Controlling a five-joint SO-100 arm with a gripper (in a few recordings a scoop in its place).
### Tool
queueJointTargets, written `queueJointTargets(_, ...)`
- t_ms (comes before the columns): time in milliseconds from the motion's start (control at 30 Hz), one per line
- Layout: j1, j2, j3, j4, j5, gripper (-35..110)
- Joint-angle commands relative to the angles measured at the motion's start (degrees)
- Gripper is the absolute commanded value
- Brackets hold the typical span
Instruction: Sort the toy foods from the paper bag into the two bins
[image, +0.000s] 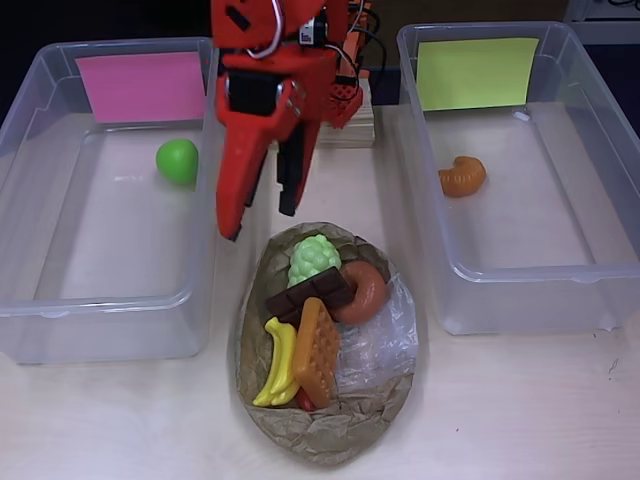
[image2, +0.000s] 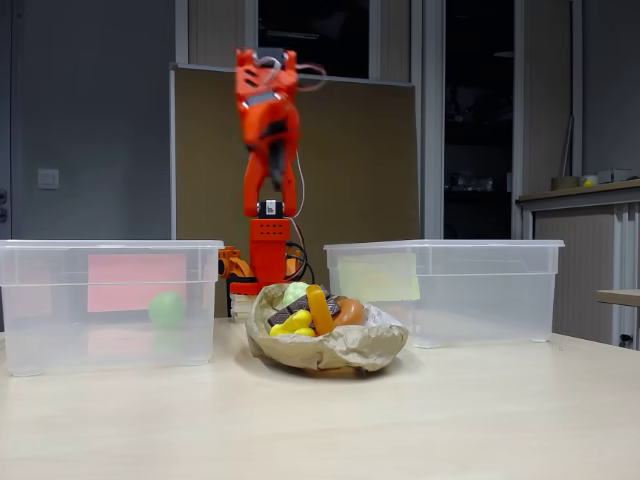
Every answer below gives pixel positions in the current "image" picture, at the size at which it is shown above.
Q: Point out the crumpled brown paper bag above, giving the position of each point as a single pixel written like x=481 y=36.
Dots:
x=320 y=435

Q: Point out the clear plastic bin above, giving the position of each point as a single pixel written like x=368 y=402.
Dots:
x=100 y=250
x=525 y=240

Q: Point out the yellow-green paper label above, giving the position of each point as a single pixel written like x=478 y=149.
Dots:
x=475 y=75

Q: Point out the wooden base block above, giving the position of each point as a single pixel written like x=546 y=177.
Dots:
x=350 y=137

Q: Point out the orange-red robot arm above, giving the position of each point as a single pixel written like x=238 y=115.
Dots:
x=250 y=20

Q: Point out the brown toy chocolate bar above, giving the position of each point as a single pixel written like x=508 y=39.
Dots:
x=320 y=292

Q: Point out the orange toy waffle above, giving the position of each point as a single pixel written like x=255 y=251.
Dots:
x=315 y=350

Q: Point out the pink paper label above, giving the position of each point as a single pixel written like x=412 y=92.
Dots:
x=140 y=87

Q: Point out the red toy chili pepper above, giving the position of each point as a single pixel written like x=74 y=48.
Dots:
x=305 y=401

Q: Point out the yellow toy bananas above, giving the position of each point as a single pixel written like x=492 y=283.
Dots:
x=280 y=365

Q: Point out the light green toy grapes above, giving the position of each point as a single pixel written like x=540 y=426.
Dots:
x=315 y=257

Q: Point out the orange toy croissant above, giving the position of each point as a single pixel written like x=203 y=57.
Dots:
x=465 y=180

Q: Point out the brown-orange toy donut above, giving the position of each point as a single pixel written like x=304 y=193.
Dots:
x=372 y=290

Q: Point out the clear plastic wrap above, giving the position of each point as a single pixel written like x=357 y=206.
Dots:
x=380 y=345

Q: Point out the orange-red gripper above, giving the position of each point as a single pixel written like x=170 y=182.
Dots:
x=251 y=131

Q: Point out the green toy apple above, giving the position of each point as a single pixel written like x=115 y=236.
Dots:
x=176 y=162

